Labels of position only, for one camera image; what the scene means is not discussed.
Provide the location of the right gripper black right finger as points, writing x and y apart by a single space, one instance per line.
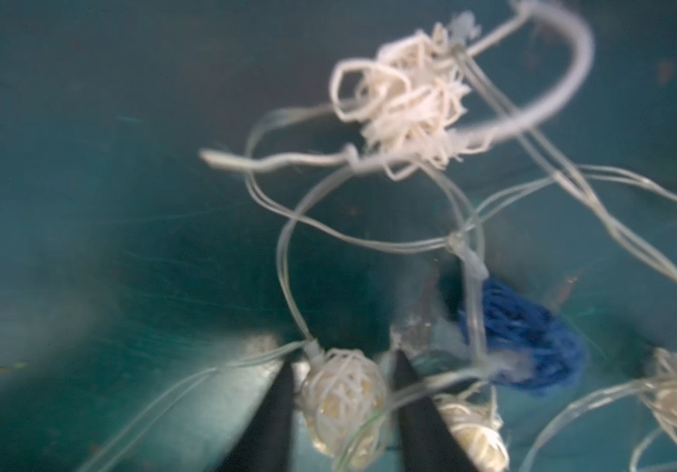
426 441

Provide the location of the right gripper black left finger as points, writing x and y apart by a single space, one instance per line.
265 444

